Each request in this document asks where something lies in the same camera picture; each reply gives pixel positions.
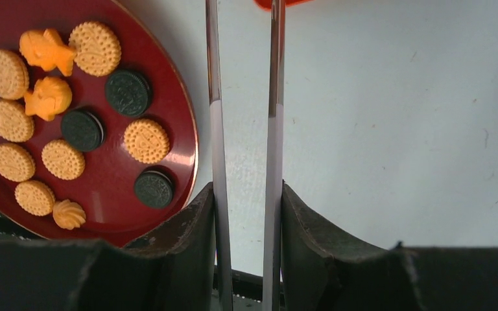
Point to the orange fish cookie lower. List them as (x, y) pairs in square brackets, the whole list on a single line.
[(50, 97)]

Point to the metal tongs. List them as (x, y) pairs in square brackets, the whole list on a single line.
[(274, 178)]

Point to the swirl tan cookie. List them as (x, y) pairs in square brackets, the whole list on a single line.
[(68, 215)]

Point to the round tan biscuit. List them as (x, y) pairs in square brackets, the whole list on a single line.
[(16, 163), (62, 160), (15, 125), (14, 77), (35, 197), (146, 141), (98, 50)]

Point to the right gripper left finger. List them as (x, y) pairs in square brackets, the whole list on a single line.
[(169, 268)]

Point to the orange fish cookie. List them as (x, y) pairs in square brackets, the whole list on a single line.
[(50, 97), (45, 49)]

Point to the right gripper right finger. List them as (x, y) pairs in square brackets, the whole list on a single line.
[(326, 268)]

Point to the black sandwich cookie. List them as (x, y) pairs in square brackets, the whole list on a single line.
[(154, 189), (128, 92), (82, 130)]

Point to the dark red round plate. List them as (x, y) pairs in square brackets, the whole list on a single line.
[(106, 188)]

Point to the orange fish cookie upper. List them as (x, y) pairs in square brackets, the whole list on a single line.
[(45, 49)]

